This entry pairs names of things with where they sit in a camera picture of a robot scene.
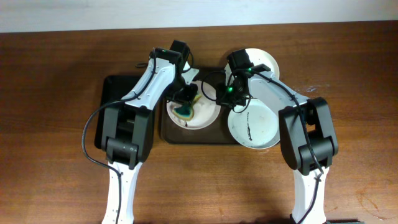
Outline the green and yellow sponge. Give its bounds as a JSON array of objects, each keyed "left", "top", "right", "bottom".
[{"left": 172, "top": 94, "right": 202, "bottom": 121}]

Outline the cream white plate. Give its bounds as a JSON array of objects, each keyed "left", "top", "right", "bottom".
[{"left": 224, "top": 48, "right": 280, "bottom": 82}]

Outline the pale green plate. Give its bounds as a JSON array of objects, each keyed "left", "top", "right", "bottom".
[{"left": 228, "top": 99, "right": 280, "bottom": 149}]

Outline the pink plate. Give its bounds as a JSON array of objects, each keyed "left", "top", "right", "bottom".
[{"left": 166, "top": 80, "right": 221, "bottom": 130}]

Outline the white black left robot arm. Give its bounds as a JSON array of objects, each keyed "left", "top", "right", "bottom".
[{"left": 101, "top": 40, "right": 198, "bottom": 223}]

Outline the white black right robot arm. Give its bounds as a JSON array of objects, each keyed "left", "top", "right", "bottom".
[{"left": 216, "top": 48, "right": 338, "bottom": 223}]

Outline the dark brown serving tray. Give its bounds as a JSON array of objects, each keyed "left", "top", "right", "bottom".
[{"left": 160, "top": 68, "right": 240, "bottom": 145}]

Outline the black small tray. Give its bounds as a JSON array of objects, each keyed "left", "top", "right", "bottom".
[{"left": 94, "top": 75, "right": 155, "bottom": 151}]

